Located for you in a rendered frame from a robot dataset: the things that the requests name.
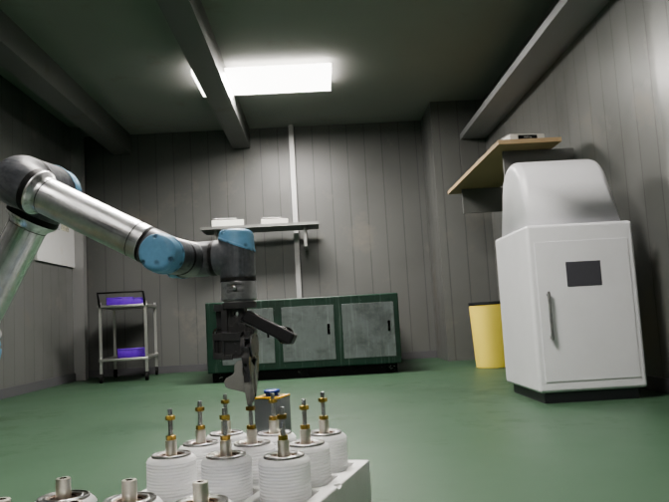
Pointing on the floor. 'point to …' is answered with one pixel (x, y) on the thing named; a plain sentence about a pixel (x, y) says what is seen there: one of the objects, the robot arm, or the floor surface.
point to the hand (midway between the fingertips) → (253, 397)
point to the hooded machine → (567, 286)
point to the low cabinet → (322, 338)
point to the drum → (487, 334)
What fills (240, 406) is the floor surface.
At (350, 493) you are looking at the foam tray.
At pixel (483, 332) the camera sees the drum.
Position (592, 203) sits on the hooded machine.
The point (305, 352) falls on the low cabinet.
